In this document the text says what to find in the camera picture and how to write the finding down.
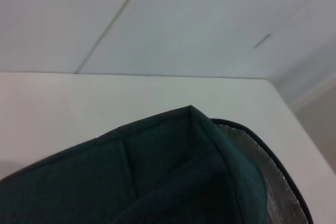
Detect dark teal insulated lunch bag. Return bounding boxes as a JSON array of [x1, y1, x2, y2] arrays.
[[0, 105, 314, 224]]

